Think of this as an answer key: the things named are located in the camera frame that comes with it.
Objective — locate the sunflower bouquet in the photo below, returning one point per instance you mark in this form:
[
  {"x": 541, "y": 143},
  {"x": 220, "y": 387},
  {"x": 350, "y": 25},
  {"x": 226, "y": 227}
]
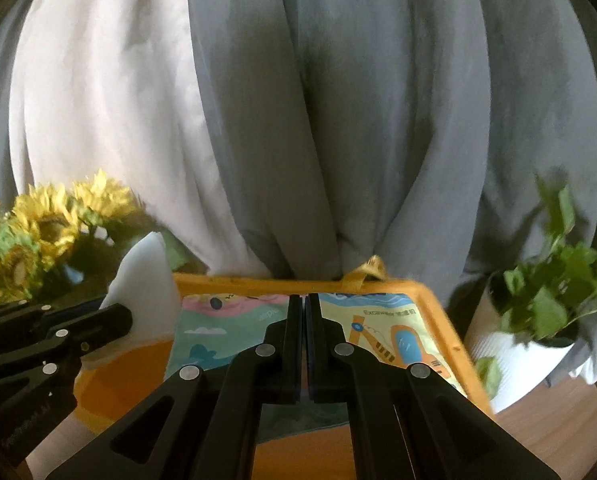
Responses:
[{"x": 43, "y": 220}]

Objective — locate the yellow plastic storage box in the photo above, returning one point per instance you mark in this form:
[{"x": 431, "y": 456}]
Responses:
[{"x": 228, "y": 282}]

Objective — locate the grey curtain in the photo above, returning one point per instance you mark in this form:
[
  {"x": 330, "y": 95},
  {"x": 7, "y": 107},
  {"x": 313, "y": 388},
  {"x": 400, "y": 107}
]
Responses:
[{"x": 353, "y": 110}]

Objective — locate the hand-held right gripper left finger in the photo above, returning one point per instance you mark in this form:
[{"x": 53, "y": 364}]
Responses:
[{"x": 294, "y": 355}]

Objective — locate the white soft toy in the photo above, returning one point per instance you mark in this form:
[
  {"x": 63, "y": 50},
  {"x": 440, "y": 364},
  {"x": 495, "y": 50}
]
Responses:
[{"x": 143, "y": 285}]

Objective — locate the green plant in white pot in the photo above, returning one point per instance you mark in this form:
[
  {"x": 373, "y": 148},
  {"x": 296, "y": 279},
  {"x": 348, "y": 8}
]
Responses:
[{"x": 508, "y": 360}]

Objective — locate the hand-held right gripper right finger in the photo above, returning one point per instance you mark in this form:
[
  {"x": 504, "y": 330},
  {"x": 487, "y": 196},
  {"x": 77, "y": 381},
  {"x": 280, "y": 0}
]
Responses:
[{"x": 312, "y": 355}]

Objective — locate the white curtain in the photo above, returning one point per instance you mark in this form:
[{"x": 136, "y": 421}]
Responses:
[
  {"x": 103, "y": 110},
  {"x": 586, "y": 365}
]

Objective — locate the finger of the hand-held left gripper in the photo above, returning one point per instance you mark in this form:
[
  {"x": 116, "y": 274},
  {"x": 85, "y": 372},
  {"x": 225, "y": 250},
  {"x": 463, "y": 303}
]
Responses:
[
  {"x": 103, "y": 325},
  {"x": 28, "y": 314}
]

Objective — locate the colourful printed cloth book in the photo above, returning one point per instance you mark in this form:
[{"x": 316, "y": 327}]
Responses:
[{"x": 218, "y": 330}]

